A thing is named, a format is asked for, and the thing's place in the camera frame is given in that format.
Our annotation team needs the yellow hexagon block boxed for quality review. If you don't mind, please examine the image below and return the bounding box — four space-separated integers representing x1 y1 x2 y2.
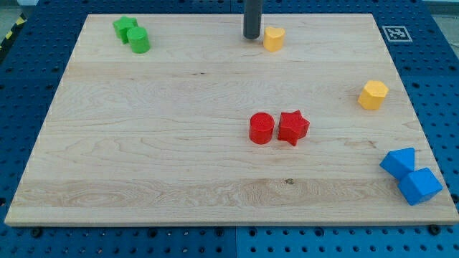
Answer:
358 80 389 110

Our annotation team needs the green cylinder block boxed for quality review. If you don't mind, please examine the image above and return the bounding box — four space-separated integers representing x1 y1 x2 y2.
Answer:
127 27 151 54

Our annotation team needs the yellow heart block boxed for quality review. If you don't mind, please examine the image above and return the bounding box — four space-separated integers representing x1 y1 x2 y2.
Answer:
263 27 285 52

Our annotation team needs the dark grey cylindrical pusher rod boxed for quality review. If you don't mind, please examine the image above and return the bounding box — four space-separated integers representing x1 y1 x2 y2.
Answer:
243 0 262 39

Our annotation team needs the blue cube block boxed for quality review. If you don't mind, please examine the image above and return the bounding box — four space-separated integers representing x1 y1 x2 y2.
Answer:
397 168 443 206

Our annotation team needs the light wooden board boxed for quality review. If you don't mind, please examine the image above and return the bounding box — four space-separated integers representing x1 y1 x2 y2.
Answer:
5 14 458 226

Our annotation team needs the red cylinder block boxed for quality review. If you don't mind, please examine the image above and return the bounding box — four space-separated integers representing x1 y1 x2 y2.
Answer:
249 113 275 145

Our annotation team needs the blue triangle block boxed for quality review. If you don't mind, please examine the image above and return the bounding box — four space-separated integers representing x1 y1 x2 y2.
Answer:
379 148 415 180

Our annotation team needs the green star block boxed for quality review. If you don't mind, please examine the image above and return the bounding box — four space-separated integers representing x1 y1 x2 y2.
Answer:
113 16 138 44

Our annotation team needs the red star block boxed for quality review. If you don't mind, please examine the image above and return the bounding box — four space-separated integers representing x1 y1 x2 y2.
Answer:
278 110 310 146

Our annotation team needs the white fiducial marker tag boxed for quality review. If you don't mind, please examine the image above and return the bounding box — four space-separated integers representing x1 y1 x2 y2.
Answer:
382 25 412 42

